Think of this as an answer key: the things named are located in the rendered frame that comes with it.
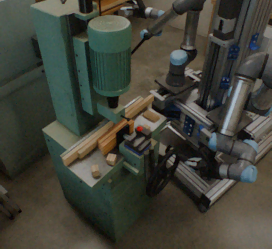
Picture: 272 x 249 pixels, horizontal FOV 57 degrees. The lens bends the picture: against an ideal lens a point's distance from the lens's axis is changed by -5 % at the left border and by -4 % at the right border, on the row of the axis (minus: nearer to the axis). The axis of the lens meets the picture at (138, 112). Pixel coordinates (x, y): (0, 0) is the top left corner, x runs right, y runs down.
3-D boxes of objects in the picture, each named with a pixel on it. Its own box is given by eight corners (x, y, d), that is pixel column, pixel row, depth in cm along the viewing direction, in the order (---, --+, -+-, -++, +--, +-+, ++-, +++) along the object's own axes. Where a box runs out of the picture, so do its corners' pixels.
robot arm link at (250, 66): (241, 44, 108) (205, 149, 116) (267, 50, 104) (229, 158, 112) (241, 49, 119) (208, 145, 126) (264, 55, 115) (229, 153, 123)
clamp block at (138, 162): (139, 171, 125) (139, 159, 119) (118, 156, 131) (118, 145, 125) (157, 152, 133) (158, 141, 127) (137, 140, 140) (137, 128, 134)
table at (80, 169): (107, 206, 113) (105, 200, 109) (63, 169, 127) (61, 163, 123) (180, 132, 149) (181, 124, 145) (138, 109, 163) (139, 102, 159)
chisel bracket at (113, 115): (116, 126, 131) (116, 114, 125) (96, 114, 137) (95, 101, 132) (126, 118, 135) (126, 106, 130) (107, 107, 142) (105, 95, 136)
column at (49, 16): (79, 138, 149) (57, 16, 101) (56, 121, 159) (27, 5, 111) (105, 117, 162) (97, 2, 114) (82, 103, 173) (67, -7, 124)
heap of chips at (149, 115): (154, 123, 145) (154, 121, 144) (140, 115, 150) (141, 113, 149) (161, 117, 149) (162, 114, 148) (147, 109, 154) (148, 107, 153)
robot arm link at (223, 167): (225, 170, 111) (232, 158, 116) (215, 168, 114) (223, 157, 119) (229, 183, 113) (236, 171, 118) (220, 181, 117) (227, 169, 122)
